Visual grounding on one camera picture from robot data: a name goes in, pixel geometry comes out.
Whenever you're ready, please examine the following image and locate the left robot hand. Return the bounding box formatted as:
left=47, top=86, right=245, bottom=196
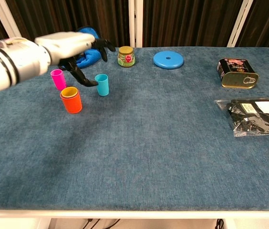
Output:
left=34, top=31, right=116, bottom=87

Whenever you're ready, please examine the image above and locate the cyan plastic cup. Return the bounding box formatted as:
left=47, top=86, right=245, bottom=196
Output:
left=94, top=73, right=110, bottom=97

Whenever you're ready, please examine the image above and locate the black and gold tin can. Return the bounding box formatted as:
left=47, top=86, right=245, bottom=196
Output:
left=217, top=58, right=259, bottom=90

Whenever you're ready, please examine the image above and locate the white frame post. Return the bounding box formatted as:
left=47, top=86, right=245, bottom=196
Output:
left=227, top=0, right=254, bottom=48
left=0, top=0, right=23, bottom=40
left=128, top=0, right=144, bottom=48

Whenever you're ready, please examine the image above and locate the yellow plastic cup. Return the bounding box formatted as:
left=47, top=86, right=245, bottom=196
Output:
left=61, top=86, right=79, bottom=99

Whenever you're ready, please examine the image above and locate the black cable bundle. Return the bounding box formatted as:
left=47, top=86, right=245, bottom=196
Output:
left=82, top=219, right=121, bottom=229

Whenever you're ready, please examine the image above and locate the blue plastic disc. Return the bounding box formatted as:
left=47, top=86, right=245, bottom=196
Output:
left=153, top=51, right=185, bottom=70

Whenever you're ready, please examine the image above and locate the orange plastic cup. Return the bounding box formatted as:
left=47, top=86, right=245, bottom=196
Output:
left=60, top=89, right=83, bottom=115

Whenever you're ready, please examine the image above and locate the pink plastic cup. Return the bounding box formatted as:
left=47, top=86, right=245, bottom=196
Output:
left=50, top=69, right=67, bottom=91

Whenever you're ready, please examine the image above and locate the blue and grey cloth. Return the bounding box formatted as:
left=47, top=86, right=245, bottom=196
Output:
left=76, top=26, right=103, bottom=70

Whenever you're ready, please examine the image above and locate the blue table cover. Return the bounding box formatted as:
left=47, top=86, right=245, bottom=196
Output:
left=0, top=47, right=269, bottom=212

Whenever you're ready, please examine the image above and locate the glass jar with gold lid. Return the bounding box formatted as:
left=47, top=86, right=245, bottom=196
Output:
left=117, top=46, right=136, bottom=68

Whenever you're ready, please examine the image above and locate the clear bag with black contents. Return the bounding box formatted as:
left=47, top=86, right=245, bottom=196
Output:
left=214, top=96, right=269, bottom=138

